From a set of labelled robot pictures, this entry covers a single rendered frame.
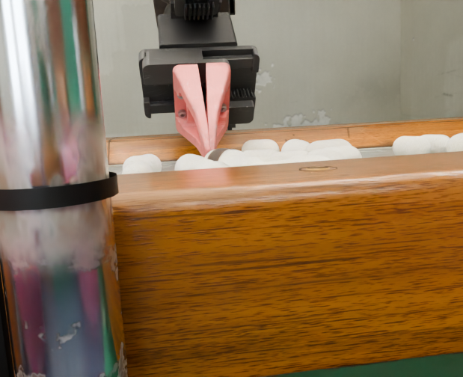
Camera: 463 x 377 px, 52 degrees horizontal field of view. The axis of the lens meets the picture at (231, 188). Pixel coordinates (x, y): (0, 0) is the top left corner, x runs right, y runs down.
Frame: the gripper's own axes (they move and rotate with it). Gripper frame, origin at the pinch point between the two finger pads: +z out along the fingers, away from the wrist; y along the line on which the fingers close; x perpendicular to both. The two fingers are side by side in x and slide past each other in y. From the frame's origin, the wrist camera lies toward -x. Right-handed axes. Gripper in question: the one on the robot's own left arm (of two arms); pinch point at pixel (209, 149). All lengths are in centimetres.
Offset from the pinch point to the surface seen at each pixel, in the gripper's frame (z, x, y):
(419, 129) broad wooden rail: -9.2, 8.0, 24.0
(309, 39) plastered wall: -180, 102, 70
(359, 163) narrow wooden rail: 16.0, -14.5, 3.2
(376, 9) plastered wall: -190, 93, 106
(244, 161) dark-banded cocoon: 9.4, -8.0, 0.8
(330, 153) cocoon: 8.5, -7.4, 5.8
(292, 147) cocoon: 2.1, -1.7, 5.9
